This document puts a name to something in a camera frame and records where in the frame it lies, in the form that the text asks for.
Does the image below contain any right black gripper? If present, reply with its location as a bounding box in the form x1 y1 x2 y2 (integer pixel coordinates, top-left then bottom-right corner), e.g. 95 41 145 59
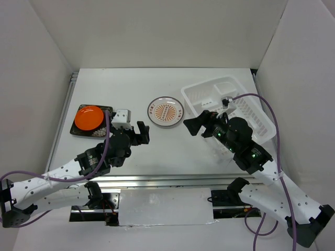
183 109 238 153

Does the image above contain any white sunburst pattern plate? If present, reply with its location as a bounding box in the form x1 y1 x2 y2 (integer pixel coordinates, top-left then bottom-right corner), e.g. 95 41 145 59
147 96 185 128

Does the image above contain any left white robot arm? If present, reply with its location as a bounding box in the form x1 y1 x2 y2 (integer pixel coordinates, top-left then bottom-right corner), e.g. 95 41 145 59
1 121 150 228

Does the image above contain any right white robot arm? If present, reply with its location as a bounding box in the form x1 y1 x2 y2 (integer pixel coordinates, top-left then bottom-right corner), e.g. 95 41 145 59
183 110 334 248

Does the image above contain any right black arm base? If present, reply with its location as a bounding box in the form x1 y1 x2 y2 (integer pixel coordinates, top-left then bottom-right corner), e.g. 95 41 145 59
207 178 261 219

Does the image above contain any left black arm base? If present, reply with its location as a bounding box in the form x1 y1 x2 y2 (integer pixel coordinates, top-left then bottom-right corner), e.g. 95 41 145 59
84 181 120 226

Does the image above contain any white plastic dish rack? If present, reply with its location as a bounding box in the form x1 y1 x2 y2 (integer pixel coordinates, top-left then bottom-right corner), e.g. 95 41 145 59
181 76 276 145

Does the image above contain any orange round plate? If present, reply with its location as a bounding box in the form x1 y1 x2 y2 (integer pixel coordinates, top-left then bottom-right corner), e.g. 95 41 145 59
74 106 104 131

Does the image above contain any white foil covered panel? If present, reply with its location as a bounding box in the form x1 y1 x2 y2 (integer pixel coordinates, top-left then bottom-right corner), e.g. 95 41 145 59
118 188 214 226

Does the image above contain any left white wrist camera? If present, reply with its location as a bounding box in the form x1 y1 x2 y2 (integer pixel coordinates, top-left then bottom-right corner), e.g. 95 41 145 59
111 109 132 130

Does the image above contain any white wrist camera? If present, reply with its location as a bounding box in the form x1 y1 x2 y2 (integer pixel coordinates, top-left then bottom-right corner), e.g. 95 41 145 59
111 109 132 130
200 96 236 116

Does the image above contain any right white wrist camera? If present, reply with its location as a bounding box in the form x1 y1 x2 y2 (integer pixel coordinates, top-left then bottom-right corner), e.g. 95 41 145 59
200 96 236 116

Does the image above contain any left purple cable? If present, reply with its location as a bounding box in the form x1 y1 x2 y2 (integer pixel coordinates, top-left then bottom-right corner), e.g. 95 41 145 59
0 110 110 228

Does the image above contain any aluminium frame rail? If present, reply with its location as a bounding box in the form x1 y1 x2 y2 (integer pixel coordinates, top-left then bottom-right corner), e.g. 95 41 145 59
46 68 258 189

